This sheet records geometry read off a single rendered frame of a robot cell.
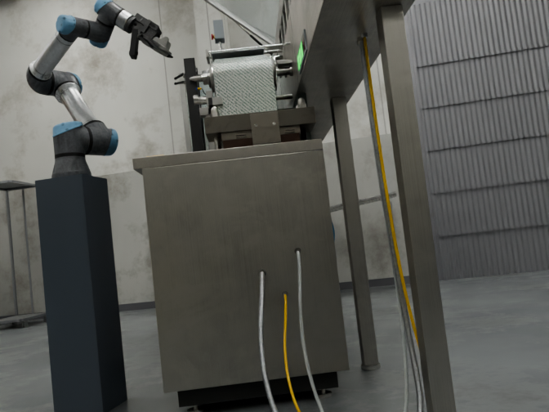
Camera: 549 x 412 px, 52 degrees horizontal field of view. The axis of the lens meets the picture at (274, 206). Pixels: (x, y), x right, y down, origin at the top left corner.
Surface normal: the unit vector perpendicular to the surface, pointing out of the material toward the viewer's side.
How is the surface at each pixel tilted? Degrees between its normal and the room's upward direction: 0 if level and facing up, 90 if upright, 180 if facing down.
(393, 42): 90
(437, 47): 90
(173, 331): 90
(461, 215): 90
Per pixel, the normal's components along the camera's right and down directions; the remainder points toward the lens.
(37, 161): -0.19, -0.05
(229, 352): 0.04, -0.07
